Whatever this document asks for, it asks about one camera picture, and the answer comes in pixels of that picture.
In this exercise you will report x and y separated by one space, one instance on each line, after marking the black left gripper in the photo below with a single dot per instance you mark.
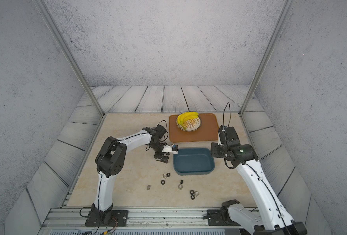
161 157

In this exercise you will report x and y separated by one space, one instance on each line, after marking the teal plastic storage box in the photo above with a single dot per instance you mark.
193 161

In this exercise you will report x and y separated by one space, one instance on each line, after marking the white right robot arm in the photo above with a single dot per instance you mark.
274 219

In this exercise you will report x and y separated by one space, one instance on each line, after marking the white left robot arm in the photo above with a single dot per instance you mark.
110 161

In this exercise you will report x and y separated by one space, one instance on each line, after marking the patterned plate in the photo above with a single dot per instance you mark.
189 125

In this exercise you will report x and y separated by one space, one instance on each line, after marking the brown rectangular mat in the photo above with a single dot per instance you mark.
208 130

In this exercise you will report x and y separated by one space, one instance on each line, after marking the yellow banana bunch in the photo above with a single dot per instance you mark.
187 115

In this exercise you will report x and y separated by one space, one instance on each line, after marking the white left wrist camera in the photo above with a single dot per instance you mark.
168 149

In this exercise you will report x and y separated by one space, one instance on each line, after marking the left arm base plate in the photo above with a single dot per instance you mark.
107 219

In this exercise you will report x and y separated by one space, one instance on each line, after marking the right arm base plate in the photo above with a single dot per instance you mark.
218 218

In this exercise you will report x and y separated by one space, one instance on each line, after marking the aluminium front rail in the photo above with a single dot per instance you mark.
72 218

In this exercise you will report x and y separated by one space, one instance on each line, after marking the right aluminium frame post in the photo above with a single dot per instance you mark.
287 7

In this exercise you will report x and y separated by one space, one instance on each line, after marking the aluminium frame post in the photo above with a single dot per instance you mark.
51 24
287 7

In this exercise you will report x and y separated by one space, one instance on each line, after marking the left aluminium frame post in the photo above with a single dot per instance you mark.
51 24

